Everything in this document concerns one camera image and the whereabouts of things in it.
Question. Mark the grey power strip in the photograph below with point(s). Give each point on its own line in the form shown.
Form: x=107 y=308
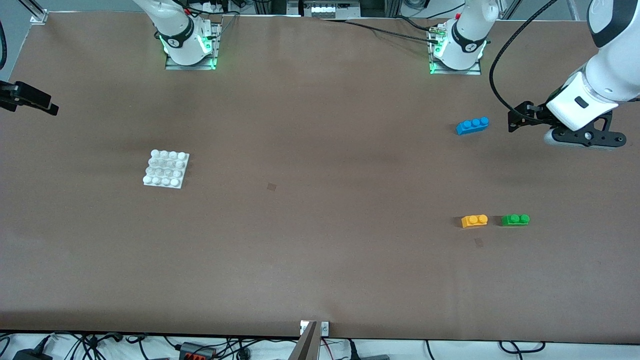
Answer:
x=322 y=10

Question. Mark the green two-stud block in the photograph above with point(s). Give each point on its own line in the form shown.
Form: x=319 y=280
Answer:
x=515 y=220

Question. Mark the aluminium frame profile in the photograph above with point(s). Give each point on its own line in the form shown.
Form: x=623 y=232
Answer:
x=32 y=6

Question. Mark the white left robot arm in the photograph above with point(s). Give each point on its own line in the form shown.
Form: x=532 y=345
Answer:
x=615 y=70

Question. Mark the yellow two-stud block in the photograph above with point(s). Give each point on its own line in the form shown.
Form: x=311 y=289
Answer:
x=474 y=221

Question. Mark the silver table edge clamp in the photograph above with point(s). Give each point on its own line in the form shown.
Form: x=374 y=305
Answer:
x=325 y=328

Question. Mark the black plug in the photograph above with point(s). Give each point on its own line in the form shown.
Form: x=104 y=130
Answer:
x=354 y=352

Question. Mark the grey-brown camera pole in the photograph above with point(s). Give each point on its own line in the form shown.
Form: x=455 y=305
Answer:
x=306 y=347

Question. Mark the white studded base plate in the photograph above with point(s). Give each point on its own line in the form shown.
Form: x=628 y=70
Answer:
x=166 y=170

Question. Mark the dark grey box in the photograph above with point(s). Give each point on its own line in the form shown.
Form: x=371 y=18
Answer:
x=375 y=357

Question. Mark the black connector with orange levers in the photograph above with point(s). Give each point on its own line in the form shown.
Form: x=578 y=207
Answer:
x=197 y=352

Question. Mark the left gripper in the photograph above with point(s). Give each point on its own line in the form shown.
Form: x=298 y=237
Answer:
x=540 y=115

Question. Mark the silver table corner bracket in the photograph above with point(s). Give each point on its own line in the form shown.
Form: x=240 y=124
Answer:
x=39 y=19

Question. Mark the blue three-stud block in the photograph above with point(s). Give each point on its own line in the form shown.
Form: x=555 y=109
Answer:
x=472 y=126

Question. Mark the black power adapter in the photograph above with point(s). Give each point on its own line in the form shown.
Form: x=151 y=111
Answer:
x=30 y=356

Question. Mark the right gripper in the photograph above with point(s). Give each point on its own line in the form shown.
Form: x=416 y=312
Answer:
x=22 y=95

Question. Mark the black left camera mount bracket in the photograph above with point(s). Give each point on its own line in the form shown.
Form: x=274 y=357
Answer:
x=600 y=137

